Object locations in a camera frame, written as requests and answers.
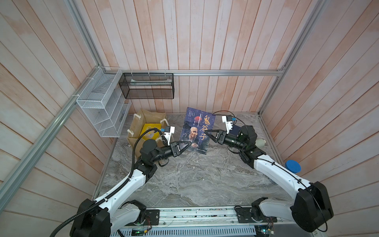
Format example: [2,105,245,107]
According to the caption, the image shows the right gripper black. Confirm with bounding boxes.
[206,131,247,154]

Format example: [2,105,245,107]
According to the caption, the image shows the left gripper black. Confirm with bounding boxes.
[151,141,191,163]

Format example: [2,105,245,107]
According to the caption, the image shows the dark portrait book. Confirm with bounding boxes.
[180,107,216,155]

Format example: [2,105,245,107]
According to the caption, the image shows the yellow book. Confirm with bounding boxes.
[140,123,162,140]

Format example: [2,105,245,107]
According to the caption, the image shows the brown canvas tote bag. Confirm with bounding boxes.
[127,109,168,158]

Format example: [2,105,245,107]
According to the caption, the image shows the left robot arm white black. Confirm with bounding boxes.
[70,139,191,237]

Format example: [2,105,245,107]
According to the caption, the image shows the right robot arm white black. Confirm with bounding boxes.
[205,125,334,233]

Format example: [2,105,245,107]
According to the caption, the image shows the small blue book far right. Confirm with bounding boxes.
[230,124,241,136]

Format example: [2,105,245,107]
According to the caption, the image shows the white tape roll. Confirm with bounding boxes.
[255,138,266,149]

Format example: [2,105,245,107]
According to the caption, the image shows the clear tube blue cap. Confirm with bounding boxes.
[285,160,302,174]

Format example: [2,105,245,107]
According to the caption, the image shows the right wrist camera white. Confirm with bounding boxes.
[222,116,236,134]

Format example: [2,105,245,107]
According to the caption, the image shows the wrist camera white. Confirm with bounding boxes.
[222,116,236,134]
[161,126,175,146]

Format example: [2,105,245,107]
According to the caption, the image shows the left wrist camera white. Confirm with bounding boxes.
[161,126,175,146]

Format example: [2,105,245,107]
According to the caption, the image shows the aluminium frame bar back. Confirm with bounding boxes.
[105,67,284,77]

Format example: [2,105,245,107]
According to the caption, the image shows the black mesh wall basket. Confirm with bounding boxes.
[118,72,175,100]

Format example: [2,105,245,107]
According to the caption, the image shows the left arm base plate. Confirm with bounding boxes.
[138,209,160,226]

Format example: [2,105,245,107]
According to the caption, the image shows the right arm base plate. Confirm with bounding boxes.
[234,205,277,224]

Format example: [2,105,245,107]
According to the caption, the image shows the aluminium rail front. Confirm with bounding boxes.
[109,204,322,230]

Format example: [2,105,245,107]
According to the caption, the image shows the white wire mesh shelf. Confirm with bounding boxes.
[77,67,130,138]

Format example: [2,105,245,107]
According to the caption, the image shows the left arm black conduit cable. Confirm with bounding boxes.
[48,128,163,237]

